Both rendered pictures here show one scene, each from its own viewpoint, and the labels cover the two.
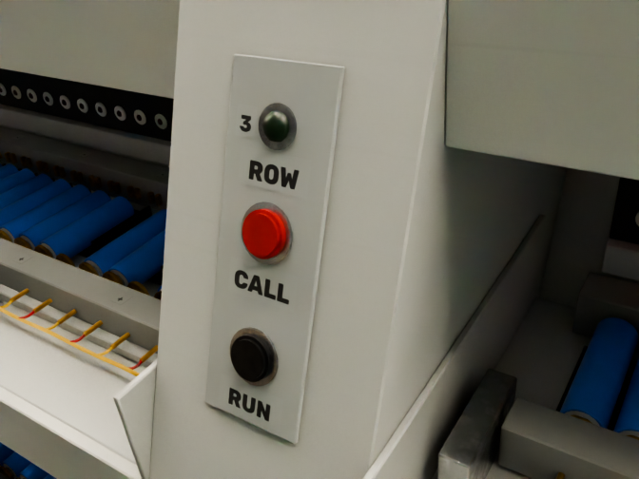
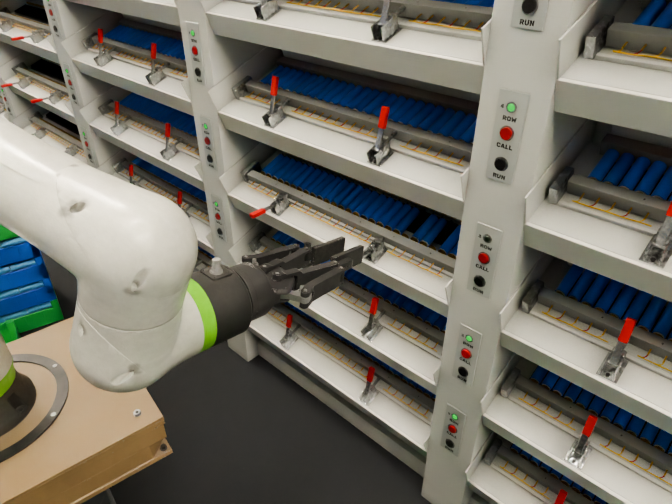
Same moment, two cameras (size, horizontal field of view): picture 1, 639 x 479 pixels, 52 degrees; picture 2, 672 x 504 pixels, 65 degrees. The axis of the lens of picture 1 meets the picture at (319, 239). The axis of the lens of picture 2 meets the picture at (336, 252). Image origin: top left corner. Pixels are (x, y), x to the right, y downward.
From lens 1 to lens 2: 0.63 m
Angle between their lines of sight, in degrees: 22
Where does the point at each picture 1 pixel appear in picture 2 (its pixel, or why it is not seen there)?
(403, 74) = (514, 235)
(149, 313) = (440, 258)
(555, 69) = (543, 240)
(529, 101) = (539, 243)
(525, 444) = (543, 298)
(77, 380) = (420, 276)
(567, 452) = (553, 301)
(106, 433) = (434, 291)
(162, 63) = (455, 212)
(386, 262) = (510, 267)
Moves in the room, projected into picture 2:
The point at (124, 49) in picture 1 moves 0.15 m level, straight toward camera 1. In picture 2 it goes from (445, 207) to (475, 260)
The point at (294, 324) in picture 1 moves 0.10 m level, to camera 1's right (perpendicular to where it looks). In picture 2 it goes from (489, 276) to (559, 284)
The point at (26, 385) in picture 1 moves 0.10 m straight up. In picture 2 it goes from (406, 277) to (411, 229)
